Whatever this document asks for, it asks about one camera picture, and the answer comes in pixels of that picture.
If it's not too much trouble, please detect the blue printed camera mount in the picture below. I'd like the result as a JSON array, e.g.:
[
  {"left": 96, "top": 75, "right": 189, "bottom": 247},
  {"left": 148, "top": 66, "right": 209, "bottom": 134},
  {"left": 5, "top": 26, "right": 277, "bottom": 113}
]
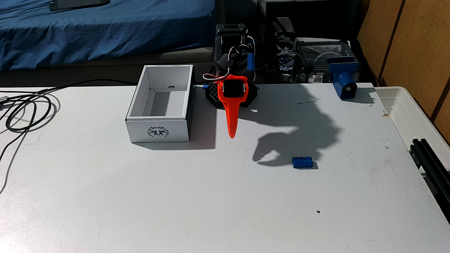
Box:
[{"left": 328, "top": 58, "right": 360, "bottom": 100}]

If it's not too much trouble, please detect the black aluminium extrusion bar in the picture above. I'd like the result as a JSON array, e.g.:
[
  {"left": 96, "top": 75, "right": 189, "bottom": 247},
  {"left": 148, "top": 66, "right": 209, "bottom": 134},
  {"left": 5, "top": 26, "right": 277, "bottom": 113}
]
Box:
[{"left": 409, "top": 138, "right": 450, "bottom": 223}]

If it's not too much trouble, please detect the black coiled cable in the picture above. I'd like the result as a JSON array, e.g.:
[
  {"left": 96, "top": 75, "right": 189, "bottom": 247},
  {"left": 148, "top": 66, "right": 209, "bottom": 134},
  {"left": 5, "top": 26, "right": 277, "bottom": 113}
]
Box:
[{"left": 0, "top": 79, "right": 138, "bottom": 133}]

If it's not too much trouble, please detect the wooden cabinet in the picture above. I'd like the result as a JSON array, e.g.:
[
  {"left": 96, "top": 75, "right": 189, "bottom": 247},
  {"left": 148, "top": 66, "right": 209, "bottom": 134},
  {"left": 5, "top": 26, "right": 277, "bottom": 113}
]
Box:
[{"left": 357, "top": 0, "right": 450, "bottom": 145}]

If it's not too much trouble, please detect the white plastic bin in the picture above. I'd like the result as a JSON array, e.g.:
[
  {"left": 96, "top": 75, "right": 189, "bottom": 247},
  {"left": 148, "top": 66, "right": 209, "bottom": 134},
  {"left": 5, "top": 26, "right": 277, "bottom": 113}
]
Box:
[{"left": 374, "top": 86, "right": 450, "bottom": 176}]

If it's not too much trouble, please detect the grey bed base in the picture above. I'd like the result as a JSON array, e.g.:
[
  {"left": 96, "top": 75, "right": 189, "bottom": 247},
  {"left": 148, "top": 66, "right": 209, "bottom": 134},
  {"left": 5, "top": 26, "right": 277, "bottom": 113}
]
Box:
[{"left": 0, "top": 47, "right": 216, "bottom": 88}]

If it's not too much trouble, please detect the blue toy brick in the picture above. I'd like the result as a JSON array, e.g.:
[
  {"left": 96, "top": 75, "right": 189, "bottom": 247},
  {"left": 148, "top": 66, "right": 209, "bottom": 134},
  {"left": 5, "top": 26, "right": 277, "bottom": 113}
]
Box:
[{"left": 292, "top": 156, "right": 314, "bottom": 169}]

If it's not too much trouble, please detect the blue bed sheet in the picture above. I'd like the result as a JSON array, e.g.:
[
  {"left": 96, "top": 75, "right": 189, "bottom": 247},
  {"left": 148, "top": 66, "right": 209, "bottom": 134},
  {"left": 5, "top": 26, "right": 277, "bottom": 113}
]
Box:
[{"left": 0, "top": 0, "right": 216, "bottom": 72}]

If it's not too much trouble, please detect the thin black cable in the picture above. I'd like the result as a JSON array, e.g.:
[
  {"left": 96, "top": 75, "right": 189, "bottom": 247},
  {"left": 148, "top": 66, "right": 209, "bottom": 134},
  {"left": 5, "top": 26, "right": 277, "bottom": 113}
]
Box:
[{"left": 0, "top": 102, "right": 38, "bottom": 194}]

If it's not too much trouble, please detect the white cardboard box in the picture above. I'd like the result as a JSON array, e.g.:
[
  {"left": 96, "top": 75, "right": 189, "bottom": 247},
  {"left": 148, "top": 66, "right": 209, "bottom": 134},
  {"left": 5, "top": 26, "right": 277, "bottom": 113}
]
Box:
[{"left": 125, "top": 64, "right": 195, "bottom": 143}]

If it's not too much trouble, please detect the clear enclosure with black frame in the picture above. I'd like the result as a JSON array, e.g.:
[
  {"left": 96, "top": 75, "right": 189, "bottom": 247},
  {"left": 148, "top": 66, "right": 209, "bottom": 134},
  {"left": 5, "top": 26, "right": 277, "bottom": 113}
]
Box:
[{"left": 293, "top": 37, "right": 356, "bottom": 84}]

